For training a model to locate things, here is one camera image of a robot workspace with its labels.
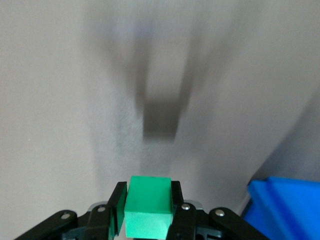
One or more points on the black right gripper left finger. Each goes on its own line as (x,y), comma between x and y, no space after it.
(100,222)

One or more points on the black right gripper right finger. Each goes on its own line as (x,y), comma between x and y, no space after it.
(185,222)

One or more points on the green cube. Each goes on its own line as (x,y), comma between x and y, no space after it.
(147,207)

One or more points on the blue plastic bin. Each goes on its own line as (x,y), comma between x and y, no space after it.
(287,210)

